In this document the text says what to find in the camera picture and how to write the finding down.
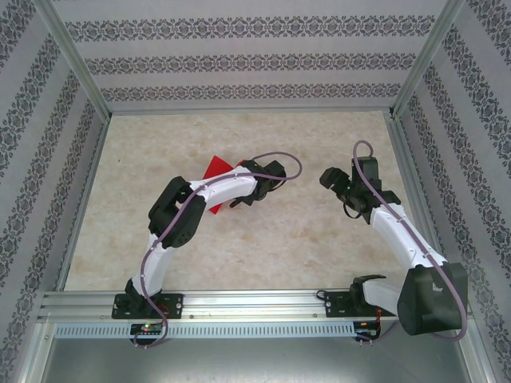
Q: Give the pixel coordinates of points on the aluminium frame crossbar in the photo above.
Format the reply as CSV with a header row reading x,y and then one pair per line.
x,y
251,110

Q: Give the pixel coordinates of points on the aluminium frame post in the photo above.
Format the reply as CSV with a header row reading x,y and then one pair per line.
x,y
427,56
74,56

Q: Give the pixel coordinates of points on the aluminium mounting rail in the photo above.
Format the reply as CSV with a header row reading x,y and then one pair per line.
x,y
255,305

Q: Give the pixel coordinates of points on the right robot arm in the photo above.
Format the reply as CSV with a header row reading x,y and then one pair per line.
x,y
423,307

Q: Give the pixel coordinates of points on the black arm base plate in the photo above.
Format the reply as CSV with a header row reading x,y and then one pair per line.
x,y
173,305
337,305

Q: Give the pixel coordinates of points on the small circuit board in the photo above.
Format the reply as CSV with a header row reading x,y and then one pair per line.
x,y
145,328
365,333

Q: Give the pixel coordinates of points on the grey metal sheet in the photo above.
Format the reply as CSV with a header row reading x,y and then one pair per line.
x,y
255,363

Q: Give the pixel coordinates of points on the aluminium side rail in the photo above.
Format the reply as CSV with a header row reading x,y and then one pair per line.
x,y
411,179
84,199

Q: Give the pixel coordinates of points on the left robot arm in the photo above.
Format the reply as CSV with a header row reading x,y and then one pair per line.
x,y
157,267

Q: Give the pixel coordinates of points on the red paper sheet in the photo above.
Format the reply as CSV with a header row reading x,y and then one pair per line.
x,y
217,167

